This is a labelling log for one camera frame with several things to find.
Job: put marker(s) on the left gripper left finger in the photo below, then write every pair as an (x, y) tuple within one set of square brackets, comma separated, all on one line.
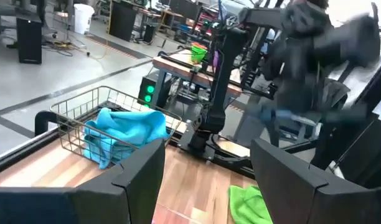
[(84, 205)]

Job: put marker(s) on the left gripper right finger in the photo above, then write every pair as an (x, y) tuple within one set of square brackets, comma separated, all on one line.
[(302, 199)]

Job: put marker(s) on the blue microfiber towel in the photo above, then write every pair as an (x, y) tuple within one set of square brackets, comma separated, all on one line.
[(131, 127), (98, 152)]

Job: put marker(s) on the green microfiber towel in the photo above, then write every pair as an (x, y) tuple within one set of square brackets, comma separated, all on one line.
[(246, 205)]

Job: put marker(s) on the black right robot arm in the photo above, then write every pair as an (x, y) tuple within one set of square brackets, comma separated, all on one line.
[(223, 77)]

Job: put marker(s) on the black box with green lights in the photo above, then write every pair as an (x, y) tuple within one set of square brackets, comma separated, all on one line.
[(153, 81)]

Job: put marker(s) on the wooden workbench table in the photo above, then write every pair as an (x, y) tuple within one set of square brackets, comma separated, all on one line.
[(175, 67)]

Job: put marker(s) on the black computer tower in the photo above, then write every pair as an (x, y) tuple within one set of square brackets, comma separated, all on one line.
[(29, 40)]

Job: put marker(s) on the green plastic bucket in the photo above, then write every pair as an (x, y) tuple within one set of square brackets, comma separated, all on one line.
[(198, 54)]

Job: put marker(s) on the white trash bin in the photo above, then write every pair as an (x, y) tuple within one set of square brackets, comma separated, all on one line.
[(83, 18)]

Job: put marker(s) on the black cabinet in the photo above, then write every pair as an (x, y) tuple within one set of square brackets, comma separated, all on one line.
[(122, 21)]

